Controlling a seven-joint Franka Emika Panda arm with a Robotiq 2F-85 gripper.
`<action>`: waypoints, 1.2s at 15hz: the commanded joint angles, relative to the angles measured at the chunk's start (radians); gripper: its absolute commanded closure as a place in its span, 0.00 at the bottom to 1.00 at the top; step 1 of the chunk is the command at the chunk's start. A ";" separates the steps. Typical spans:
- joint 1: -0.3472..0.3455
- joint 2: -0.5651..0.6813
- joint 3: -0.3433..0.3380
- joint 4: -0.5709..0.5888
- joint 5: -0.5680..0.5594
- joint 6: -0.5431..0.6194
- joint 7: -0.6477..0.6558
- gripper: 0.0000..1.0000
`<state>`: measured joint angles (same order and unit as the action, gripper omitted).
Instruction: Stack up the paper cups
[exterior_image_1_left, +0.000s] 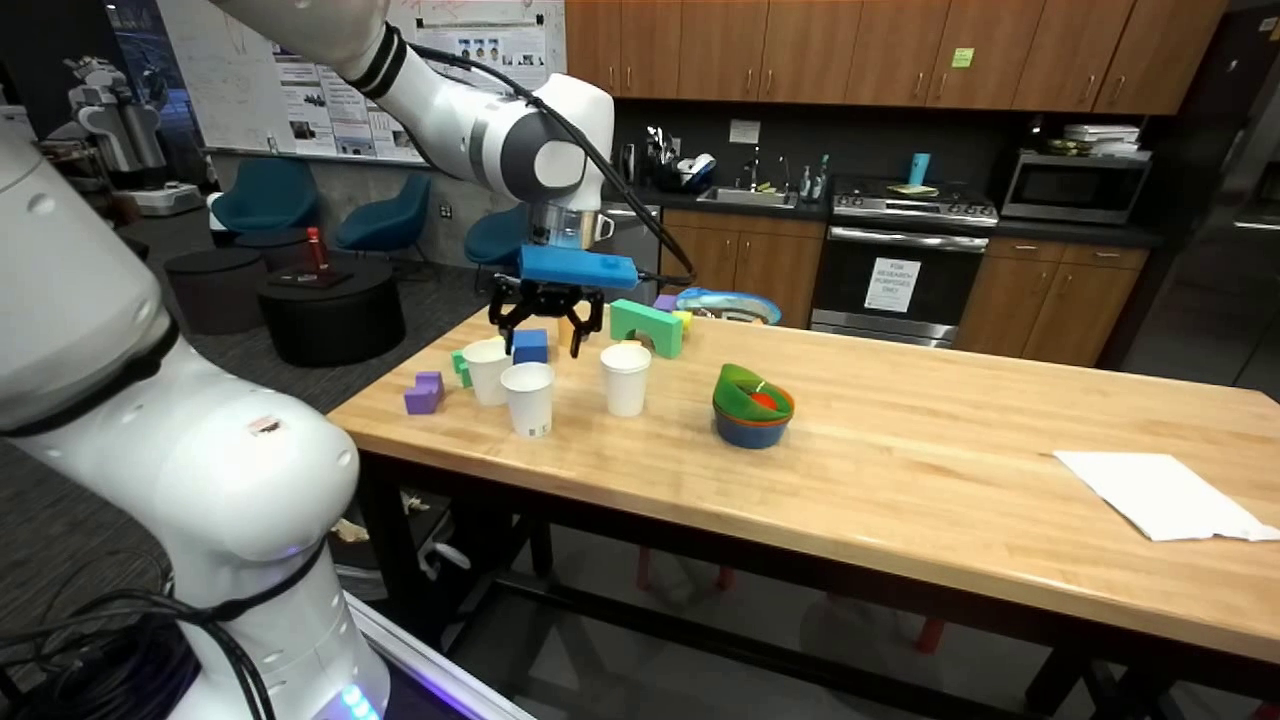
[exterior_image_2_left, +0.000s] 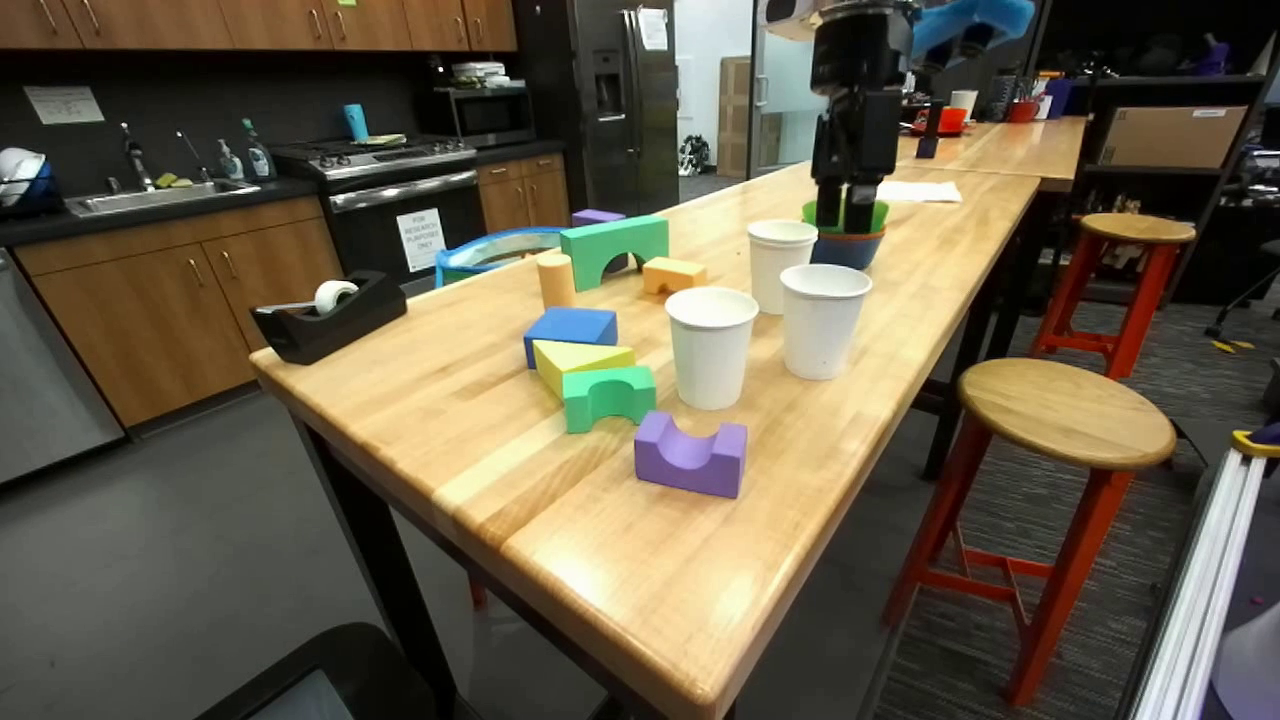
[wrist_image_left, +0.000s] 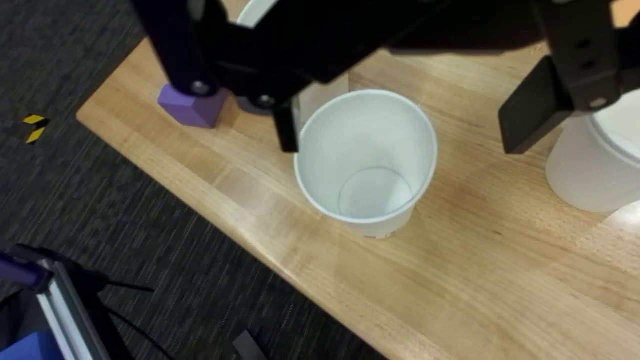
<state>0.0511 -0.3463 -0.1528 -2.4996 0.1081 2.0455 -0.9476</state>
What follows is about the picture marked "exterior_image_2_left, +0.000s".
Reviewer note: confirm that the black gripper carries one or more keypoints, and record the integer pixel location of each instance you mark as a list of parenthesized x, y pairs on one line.
[(861, 120)]

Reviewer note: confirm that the white paper cup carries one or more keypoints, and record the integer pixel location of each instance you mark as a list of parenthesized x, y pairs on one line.
[(775, 267), (711, 355), (822, 324)]

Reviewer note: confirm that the blue plastic bowl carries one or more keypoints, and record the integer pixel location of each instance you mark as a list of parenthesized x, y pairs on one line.
[(847, 255)]

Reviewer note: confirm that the white paper sheet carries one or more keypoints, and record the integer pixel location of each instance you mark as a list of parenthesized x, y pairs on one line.
[(926, 190)]

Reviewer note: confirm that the black upright object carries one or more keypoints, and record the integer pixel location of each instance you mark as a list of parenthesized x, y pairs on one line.
[(930, 128)]

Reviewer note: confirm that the red bowl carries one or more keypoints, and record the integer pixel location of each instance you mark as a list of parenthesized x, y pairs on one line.
[(951, 120)]

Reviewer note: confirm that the cardboard boxes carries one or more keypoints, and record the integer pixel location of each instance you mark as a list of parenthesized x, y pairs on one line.
[(735, 115)]

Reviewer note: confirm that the small white cup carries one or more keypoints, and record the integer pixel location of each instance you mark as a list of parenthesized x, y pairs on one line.
[(967, 103)]

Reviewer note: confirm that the orange foam arch block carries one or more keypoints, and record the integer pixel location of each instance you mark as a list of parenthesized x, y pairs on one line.
[(675, 272)]

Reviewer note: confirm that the red container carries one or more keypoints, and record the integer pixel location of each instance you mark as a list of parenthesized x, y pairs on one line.
[(1024, 108)]

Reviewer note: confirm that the small purple foam block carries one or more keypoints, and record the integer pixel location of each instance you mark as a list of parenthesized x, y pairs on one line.
[(597, 212)]

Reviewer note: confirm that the white paper on refrigerator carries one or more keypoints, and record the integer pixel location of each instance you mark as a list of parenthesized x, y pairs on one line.
[(652, 24)]

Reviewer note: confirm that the black refrigerator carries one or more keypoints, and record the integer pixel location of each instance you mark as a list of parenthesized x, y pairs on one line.
[(603, 105)]

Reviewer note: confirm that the red wooden stool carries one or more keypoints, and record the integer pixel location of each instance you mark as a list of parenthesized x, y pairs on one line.
[(1066, 413), (1134, 229)]

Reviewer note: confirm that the blue foam block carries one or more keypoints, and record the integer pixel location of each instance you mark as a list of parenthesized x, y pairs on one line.
[(571, 324)]

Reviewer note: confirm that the wooden cylinder block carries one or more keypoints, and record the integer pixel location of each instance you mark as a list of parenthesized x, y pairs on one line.
[(555, 282)]

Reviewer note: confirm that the purple foam arch block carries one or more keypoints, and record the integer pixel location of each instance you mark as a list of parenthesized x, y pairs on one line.
[(686, 462)]

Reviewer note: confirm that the small green foam arch block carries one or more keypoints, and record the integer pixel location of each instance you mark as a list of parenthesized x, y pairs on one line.
[(605, 397)]

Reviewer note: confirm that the yellow foam block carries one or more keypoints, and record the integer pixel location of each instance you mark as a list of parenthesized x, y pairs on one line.
[(572, 358)]

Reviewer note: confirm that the wooden base cabinet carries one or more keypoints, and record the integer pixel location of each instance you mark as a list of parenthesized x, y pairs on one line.
[(175, 307), (520, 193)]

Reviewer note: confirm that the black cart with brown panel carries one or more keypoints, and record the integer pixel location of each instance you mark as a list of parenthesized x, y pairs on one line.
[(1171, 133)]

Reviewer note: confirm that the blue chair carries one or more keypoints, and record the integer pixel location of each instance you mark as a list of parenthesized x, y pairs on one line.
[(485, 249)]

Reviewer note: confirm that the black microwave oven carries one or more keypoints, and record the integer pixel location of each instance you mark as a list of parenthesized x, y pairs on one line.
[(481, 115)]

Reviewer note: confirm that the stacked dishes on microwave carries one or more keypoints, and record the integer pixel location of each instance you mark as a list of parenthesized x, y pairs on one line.
[(478, 73)]

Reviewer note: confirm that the white paper sign on oven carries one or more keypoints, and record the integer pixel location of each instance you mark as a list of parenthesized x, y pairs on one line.
[(423, 241)]

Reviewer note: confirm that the stainless steel oven range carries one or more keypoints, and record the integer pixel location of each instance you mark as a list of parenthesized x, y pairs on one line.
[(403, 190)]

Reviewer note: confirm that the yellow purple tool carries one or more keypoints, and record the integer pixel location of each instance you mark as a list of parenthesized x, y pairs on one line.
[(1260, 441)]

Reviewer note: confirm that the blue bottle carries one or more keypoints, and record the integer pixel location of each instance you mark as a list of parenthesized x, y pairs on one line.
[(353, 120)]

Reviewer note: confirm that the clear tape roll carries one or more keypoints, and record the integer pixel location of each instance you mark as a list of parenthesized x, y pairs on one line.
[(334, 292)]

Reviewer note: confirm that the black tape dispenser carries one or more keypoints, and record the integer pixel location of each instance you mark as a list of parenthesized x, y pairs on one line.
[(326, 328)]

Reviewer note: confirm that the clear soap bottle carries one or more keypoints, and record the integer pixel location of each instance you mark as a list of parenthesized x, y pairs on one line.
[(228, 165), (256, 152)]

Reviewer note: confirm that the black framed screen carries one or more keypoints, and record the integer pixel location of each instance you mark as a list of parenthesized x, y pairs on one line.
[(334, 661)]

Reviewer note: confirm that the steel kitchen sink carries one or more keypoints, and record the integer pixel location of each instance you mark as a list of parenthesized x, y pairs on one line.
[(145, 200)]

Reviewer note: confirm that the kitchen faucet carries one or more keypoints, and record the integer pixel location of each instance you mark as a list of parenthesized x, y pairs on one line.
[(139, 160)]

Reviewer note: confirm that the black kitchen countertop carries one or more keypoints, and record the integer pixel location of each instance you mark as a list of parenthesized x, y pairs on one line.
[(24, 229)]

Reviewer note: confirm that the grey dishwasher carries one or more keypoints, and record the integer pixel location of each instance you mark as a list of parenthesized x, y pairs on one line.
[(40, 375)]

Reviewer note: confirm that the white metal rail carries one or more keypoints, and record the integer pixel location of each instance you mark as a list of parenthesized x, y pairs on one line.
[(1200, 603)]

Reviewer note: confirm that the black metal table frame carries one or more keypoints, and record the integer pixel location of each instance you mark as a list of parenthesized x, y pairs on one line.
[(386, 575)]

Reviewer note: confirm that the wooden wall cabinets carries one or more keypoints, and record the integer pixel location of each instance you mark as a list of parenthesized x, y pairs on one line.
[(240, 23)]

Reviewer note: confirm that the white wall plate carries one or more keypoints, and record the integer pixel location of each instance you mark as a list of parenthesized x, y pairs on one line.
[(61, 105)]

